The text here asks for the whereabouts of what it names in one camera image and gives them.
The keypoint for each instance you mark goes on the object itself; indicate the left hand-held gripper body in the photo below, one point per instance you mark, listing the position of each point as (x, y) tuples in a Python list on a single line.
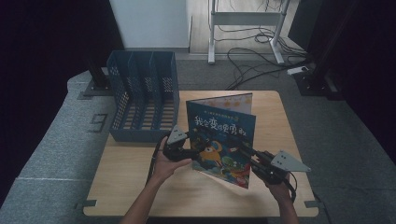
[(175, 146)]

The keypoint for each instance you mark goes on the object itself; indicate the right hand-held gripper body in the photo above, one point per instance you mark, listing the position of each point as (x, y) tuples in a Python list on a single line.
[(277, 169)]

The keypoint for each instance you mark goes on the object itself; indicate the blue cartoon picture book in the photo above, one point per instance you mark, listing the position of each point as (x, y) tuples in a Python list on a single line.
[(224, 124)]

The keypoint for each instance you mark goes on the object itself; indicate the person's right hand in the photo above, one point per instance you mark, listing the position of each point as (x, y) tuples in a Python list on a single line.
[(280, 191)]

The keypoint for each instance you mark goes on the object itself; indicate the person's left hand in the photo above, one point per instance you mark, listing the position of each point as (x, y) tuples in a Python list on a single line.
[(168, 169)]

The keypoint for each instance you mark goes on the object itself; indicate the blue perforated file rack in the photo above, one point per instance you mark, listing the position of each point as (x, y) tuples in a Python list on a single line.
[(143, 102)]

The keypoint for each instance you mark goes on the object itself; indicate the grey floor plate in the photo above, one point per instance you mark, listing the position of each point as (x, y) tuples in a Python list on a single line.
[(98, 122)]

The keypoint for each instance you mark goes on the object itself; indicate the black metal stand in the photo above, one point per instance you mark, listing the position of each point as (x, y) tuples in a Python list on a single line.
[(313, 84), (99, 81)]

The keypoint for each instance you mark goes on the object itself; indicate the white power strip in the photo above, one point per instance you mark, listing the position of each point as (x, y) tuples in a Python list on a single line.
[(297, 70)]

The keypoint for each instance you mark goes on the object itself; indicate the white panel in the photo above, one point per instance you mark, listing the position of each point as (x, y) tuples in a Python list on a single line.
[(149, 25)]

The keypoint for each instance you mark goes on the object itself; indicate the black curtain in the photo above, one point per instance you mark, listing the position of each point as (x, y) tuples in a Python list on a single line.
[(373, 77), (46, 62)]

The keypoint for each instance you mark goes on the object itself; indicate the white desk frame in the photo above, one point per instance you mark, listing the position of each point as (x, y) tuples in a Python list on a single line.
[(246, 18)]

